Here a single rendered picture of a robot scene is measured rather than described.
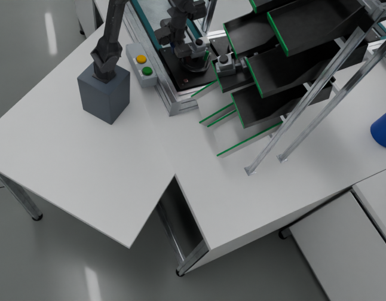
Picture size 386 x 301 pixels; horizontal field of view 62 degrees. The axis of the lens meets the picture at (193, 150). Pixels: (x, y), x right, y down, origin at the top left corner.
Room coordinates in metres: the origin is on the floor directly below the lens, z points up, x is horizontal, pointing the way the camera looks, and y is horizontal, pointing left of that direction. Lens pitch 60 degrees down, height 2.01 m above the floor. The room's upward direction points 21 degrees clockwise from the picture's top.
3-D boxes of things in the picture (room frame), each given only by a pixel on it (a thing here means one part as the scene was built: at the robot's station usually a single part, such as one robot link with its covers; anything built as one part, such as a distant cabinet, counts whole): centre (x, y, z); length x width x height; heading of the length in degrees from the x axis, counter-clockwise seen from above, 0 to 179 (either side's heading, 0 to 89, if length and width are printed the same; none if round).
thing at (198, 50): (1.04, 0.13, 1.06); 0.08 x 0.04 x 0.07; 134
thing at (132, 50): (0.95, 0.35, 0.93); 0.21 x 0.07 x 0.06; 44
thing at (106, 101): (0.73, 0.41, 0.96); 0.14 x 0.14 x 0.20; 81
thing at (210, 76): (1.04, 0.14, 0.96); 0.24 x 0.24 x 0.02; 44
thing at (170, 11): (0.96, 0.22, 1.25); 0.09 x 0.06 x 0.07; 141
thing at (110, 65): (0.73, 0.41, 1.15); 0.09 x 0.07 x 0.06; 51
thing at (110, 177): (0.72, 0.36, 0.84); 0.90 x 0.70 x 0.03; 171
